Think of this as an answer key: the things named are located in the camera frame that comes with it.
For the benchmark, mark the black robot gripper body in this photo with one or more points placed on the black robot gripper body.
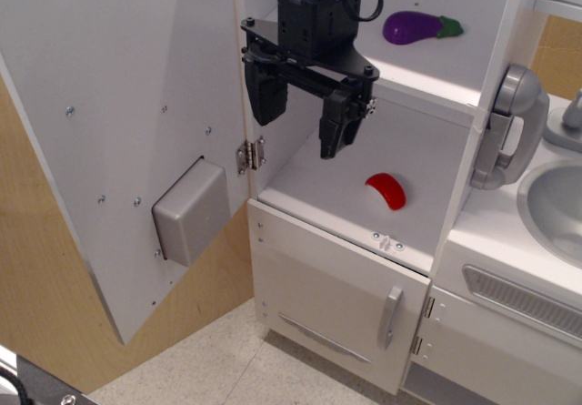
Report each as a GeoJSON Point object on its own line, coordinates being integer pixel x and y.
{"type": "Point", "coordinates": [312, 44]}

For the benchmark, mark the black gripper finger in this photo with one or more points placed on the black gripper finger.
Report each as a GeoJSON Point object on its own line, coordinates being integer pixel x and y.
{"type": "Point", "coordinates": [341, 118]}
{"type": "Point", "coordinates": [267, 90]}

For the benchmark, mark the white fridge door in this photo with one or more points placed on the white fridge door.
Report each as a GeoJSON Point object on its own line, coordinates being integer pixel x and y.
{"type": "Point", "coordinates": [122, 97]}

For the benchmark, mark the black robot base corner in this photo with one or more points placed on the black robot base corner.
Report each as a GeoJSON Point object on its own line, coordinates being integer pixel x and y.
{"type": "Point", "coordinates": [22, 382]}

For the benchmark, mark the white toy fridge cabinet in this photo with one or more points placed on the white toy fridge cabinet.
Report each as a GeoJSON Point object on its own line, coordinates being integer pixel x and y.
{"type": "Point", "coordinates": [433, 101]}

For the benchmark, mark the metal door hinge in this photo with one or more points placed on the metal door hinge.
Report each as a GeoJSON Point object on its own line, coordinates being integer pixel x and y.
{"type": "Point", "coordinates": [250, 155]}

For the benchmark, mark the purple toy eggplant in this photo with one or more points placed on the purple toy eggplant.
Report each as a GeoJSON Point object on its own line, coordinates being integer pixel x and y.
{"type": "Point", "coordinates": [407, 27]}

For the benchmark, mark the red toy apple slice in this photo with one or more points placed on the red toy apple slice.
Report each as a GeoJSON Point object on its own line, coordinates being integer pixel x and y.
{"type": "Point", "coordinates": [389, 189]}

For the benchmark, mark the white door latch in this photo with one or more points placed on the white door latch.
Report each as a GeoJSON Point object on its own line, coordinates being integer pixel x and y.
{"type": "Point", "coordinates": [386, 243]}

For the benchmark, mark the grey box on door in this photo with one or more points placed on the grey box on door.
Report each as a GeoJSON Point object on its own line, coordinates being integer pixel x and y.
{"type": "Point", "coordinates": [192, 212]}

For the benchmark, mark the white lower freezer door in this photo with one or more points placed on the white lower freezer door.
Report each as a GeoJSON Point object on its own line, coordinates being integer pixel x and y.
{"type": "Point", "coordinates": [327, 295]}

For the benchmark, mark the grey toy faucet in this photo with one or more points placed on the grey toy faucet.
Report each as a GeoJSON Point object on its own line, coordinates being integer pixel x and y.
{"type": "Point", "coordinates": [563, 127]}

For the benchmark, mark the grey toy sink basin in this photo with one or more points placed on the grey toy sink basin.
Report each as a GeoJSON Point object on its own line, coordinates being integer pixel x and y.
{"type": "Point", "coordinates": [549, 204]}

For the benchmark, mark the white toy oven unit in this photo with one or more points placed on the white toy oven unit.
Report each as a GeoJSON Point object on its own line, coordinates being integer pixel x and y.
{"type": "Point", "coordinates": [503, 320]}

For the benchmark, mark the grey oven vent panel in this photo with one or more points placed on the grey oven vent panel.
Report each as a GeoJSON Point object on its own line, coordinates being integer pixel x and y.
{"type": "Point", "coordinates": [545, 307]}

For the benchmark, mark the grey freezer door handle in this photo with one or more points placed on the grey freezer door handle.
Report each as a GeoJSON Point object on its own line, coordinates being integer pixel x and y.
{"type": "Point", "coordinates": [385, 332]}

